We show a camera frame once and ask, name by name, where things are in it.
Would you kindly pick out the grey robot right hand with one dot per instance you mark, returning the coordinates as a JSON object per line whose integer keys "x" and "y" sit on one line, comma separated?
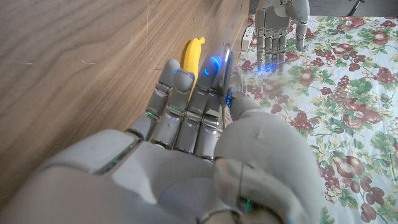
{"x": 155, "y": 174}

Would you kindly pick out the yellow toy banana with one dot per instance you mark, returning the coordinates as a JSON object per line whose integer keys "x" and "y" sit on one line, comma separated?
{"x": 192, "y": 59}

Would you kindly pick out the white power strip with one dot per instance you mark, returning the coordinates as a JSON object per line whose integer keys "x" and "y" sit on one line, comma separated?
{"x": 246, "y": 39}

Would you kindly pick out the black metal stand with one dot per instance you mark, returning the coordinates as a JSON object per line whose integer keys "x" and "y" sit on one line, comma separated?
{"x": 354, "y": 7}

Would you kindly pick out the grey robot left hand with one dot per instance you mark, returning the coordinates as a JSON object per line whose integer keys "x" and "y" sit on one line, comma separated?
{"x": 273, "y": 28}

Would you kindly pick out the floral fruit print backdrop cloth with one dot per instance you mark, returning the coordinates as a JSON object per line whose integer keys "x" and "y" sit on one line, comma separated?
{"x": 342, "y": 109}

